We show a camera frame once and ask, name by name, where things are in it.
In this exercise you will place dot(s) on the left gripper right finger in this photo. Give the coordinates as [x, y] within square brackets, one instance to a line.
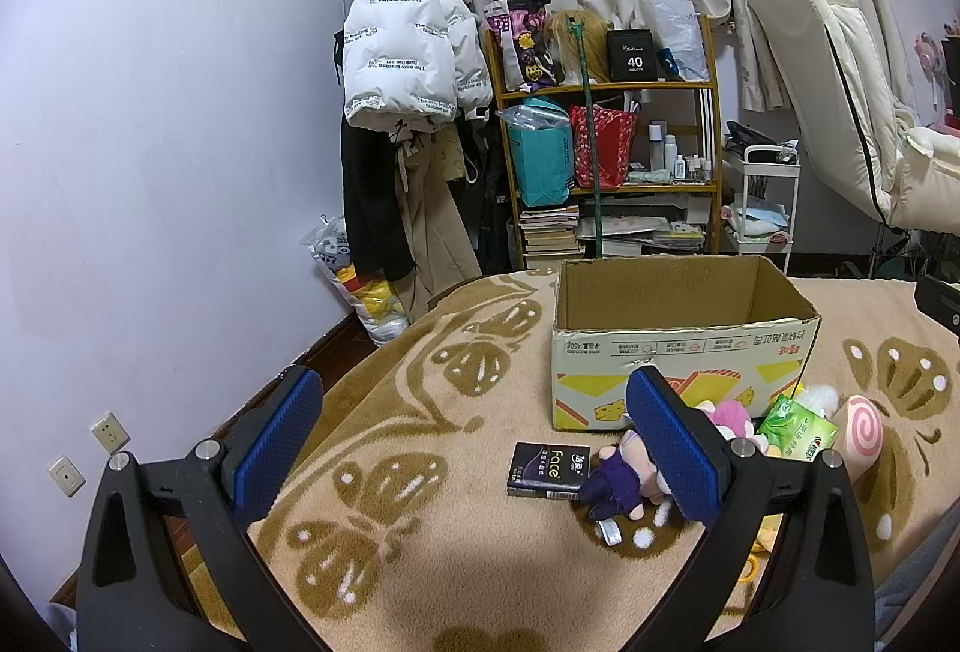
[815, 592]

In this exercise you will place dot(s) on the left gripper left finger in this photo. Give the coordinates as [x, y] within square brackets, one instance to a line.
[133, 593]

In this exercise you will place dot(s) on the white fluffy plush toy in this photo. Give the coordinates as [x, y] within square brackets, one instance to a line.
[821, 399]

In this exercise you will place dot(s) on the pink swirl plush roll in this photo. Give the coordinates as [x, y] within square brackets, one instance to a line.
[859, 435]

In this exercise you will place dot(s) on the green tissue pack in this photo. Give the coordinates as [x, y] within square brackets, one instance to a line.
[794, 432]

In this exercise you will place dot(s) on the purple-dressed plush doll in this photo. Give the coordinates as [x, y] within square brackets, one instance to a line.
[626, 483]

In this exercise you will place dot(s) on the pink plush toy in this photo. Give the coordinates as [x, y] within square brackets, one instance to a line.
[731, 419]

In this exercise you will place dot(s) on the white utility cart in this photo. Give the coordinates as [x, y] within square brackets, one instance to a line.
[760, 218]

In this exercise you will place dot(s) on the cardboard box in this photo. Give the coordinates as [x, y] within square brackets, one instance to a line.
[718, 327]

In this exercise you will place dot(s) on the cream recliner chair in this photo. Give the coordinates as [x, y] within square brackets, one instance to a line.
[860, 139]

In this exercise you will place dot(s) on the wooden shelf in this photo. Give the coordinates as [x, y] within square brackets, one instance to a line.
[706, 131]

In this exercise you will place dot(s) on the black tissue pack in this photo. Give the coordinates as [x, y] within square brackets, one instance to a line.
[548, 471]

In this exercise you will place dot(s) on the red gift bag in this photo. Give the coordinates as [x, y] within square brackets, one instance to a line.
[614, 134]

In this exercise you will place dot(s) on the plastic bag of toys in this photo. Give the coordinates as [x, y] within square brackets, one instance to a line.
[371, 297]

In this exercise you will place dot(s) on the black box with 40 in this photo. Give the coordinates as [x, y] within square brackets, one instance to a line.
[631, 56]

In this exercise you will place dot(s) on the stack of books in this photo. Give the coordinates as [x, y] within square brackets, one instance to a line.
[550, 236]

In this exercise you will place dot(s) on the teal bag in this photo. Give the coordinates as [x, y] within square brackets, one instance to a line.
[541, 140]

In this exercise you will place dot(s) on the black garment hanging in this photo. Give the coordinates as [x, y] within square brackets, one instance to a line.
[375, 227]

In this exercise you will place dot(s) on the blonde wig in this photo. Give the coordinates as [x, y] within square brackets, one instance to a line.
[563, 49]

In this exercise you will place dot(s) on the green pole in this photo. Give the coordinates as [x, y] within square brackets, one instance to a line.
[592, 134]

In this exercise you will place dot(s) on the printed snack bag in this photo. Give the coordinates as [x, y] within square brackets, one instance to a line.
[518, 27]

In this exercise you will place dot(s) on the beige trousers hanging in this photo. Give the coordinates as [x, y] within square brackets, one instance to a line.
[443, 257]

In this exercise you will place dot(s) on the white puffer jacket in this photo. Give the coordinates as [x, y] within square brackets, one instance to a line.
[412, 66]

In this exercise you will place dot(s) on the wall socket lower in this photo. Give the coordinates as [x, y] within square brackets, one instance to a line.
[67, 476]

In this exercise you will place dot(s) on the wall socket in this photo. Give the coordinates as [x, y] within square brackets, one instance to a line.
[67, 476]
[110, 434]

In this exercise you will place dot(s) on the wall socket upper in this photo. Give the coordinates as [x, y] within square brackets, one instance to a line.
[110, 434]

